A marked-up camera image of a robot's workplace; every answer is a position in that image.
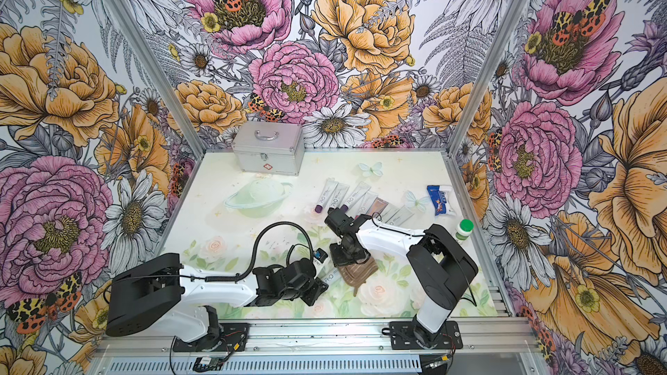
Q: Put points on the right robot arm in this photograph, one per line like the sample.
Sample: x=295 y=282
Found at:
x=443 y=268

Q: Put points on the purple cap toothpaste tube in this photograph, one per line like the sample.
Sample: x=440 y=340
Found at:
x=357 y=194
x=326 y=194

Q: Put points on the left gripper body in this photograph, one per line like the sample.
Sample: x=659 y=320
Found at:
x=307 y=292

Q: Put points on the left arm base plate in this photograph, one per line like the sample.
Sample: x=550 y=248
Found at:
x=228 y=337

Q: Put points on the pink cap toothpaste tube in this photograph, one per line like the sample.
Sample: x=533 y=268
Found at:
x=366 y=202

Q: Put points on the metallic pink toothpaste tube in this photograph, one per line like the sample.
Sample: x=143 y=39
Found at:
x=377 y=207

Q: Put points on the green cap white bottle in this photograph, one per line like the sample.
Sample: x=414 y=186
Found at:
x=464 y=230

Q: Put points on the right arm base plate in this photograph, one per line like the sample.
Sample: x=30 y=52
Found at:
x=411 y=335

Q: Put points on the dark green cap toothpaste tube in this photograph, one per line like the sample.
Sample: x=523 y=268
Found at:
x=331 y=276

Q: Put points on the aluminium front rail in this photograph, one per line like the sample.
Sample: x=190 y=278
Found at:
x=332 y=346

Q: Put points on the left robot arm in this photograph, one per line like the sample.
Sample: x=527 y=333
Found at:
x=164 y=297

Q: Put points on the blue bandage packet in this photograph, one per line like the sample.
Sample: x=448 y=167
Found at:
x=440 y=198

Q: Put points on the silver metal first-aid case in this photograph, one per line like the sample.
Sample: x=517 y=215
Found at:
x=269 y=148

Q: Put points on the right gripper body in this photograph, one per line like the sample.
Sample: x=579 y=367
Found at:
x=342 y=255

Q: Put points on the black cap toothpaste tube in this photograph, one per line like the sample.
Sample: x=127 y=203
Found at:
x=388 y=212

